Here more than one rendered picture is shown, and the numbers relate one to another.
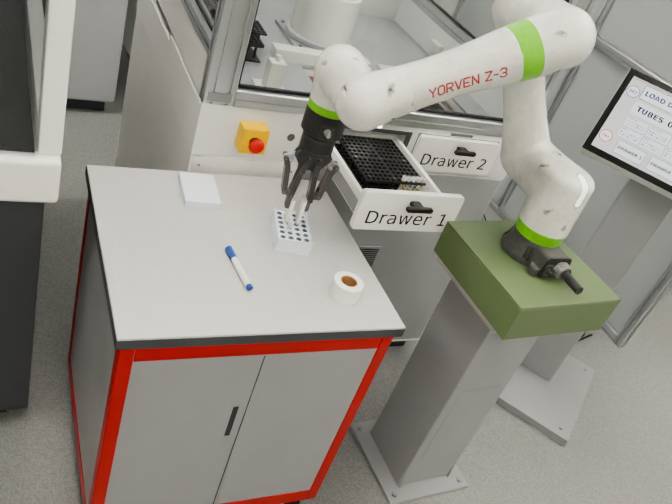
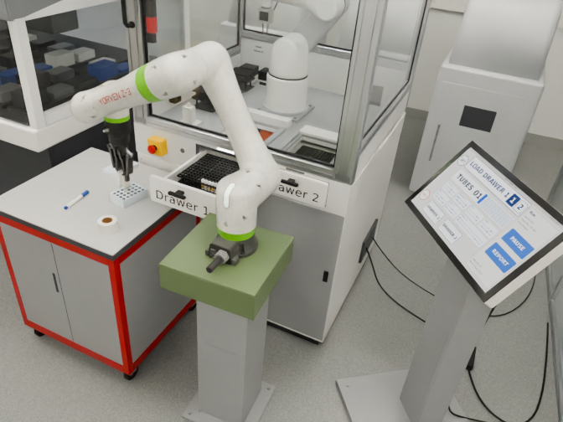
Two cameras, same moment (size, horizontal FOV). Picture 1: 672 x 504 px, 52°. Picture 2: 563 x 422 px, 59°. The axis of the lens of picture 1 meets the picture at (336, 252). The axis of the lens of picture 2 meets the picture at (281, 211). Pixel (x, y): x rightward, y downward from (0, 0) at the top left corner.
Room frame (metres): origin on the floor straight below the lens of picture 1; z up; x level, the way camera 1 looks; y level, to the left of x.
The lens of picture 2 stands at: (0.94, -1.61, 1.89)
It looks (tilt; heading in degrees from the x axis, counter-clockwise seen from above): 34 degrees down; 55
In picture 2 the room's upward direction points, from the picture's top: 5 degrees clockwise
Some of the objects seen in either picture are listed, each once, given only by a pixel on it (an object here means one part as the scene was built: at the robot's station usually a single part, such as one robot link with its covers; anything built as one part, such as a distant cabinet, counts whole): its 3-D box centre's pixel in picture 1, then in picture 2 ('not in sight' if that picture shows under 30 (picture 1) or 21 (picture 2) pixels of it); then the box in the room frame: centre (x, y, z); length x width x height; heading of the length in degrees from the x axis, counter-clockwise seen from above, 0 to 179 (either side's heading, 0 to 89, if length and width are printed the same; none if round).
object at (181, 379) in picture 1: (207, 356); (111, 263); (1.29, 0.21, 0.38); 0.62 x 0.58 x 0.76; 123
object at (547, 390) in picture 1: (592, 280); (436, 337); (2.20, -0.89, 0.51); 0.50 x 0.45 x 1.02; 161
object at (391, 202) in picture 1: (408, 211); (183, 198); (1.52, -0.13, 0.87); 0.29 x 0.02 x 0.11; 123
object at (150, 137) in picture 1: (283, 189); (275, 208); (2.20, 0.26, 0.40); 1.03 x 0.95 x 0.80; 123
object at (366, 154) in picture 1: (376, 168); (211, 176); (1.69, -0.02, 0.87); 0.22 x 0.18 x 0.06; 33
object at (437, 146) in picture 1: (454, 155); (292, 185); (1.94, -0.23, 0.87); 0.29 x 0.02 x 0.11; 123
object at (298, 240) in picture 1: (290, 231); (129, 194); (1.39, 0.12, 0.78); 0.12 x 0.08 x 0.04; 22
